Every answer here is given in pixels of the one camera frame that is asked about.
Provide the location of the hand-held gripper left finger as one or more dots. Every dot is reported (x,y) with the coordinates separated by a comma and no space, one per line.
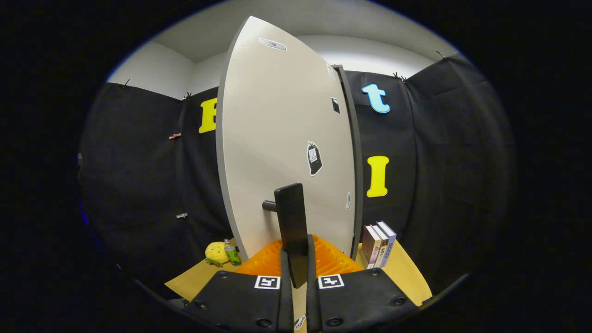
(240,305)

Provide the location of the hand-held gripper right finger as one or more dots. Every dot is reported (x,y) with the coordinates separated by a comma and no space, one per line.
(360,303)

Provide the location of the dark grey shoe cabinet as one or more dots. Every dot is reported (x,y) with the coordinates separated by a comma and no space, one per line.
(357,185)

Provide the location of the beige shoe cabinet door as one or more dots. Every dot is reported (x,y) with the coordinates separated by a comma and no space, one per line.
(268,138)

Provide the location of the green label drink bottle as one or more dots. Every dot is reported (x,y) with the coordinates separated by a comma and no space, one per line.
(232,255)

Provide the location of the white spine book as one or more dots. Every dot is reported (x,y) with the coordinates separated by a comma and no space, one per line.
(382,249)

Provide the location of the yellow pineapple plush toy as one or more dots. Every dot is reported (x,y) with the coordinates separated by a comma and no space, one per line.
(215,253)

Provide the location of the black backdrop cloth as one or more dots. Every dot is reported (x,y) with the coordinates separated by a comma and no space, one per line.
(138,185)

